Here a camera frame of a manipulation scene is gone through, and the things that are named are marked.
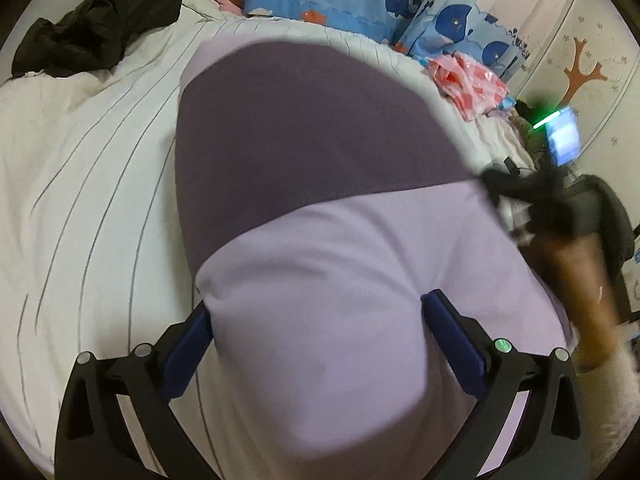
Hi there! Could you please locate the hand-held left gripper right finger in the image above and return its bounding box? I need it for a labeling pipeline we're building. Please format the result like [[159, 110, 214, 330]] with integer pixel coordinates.
[[421, 289, 591, 480]]

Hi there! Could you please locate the black puffy jacket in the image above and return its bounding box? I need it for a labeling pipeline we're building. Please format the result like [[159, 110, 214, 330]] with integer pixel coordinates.
[[11, 0, 191, 78]]

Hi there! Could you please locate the lilac and purple jacket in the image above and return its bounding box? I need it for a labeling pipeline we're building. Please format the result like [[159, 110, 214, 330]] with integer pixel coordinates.
[[175, 35, 576, 480]]

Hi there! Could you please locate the white striped bed sheet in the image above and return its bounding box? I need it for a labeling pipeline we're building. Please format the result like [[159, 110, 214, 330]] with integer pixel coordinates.
[[0, 0, 541, 466]]

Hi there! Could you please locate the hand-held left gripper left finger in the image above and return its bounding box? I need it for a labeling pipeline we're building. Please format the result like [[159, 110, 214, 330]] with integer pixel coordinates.
[[54, 301, 221, 480]]

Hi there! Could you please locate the orange tree wall sticker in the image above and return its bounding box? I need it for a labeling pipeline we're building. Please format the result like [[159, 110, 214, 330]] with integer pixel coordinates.
[[562, 36, 610, 106]]

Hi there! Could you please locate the dark grey garment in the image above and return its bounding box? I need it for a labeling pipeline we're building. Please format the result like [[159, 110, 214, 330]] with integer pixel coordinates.
[[565, 175, 637, 273]]

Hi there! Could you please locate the person's right forearm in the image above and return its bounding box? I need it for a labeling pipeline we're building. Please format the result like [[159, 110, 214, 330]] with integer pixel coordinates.
[[530, 232, 640, 461]]

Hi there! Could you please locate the beige plush cloth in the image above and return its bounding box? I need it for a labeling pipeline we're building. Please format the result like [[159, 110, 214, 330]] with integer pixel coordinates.
[[520, 119, 551, 166]]

